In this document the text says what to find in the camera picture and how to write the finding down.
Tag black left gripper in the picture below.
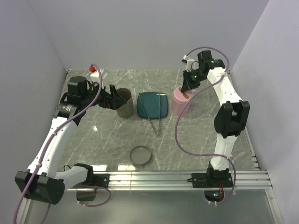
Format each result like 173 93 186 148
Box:
81 80 127 110

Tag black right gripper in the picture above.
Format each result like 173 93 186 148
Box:
181 70 206 94

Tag grey plastic cup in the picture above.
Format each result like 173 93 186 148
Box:
116 88 134 119

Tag pink cup lid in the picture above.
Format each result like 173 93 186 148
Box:
172 86 193 105

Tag pink plastic cup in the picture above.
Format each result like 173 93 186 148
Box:
171 100 190 116

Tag metal food tongs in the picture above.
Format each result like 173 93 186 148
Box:
137 92 161 136

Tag grey cup lid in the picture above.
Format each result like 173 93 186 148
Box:
129 146 151 166

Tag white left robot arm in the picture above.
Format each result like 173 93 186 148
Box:
15 75 126 205

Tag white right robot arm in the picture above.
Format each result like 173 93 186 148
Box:
179 47 250 187

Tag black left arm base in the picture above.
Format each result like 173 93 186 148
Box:
75 174 110 203

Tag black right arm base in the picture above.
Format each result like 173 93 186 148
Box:
187 172 233 188

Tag teal square plate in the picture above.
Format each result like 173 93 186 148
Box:
136 92 169 119

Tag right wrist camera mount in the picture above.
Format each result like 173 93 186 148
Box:
182 55 199 75

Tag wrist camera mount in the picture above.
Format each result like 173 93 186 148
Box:
182 55 199 75
89 66 108 83

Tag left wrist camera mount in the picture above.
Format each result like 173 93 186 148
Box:
89 66 108 83

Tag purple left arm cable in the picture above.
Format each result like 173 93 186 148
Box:
14 63 112 224

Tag aluminium rail frame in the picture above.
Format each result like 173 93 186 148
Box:
14 70 285 224

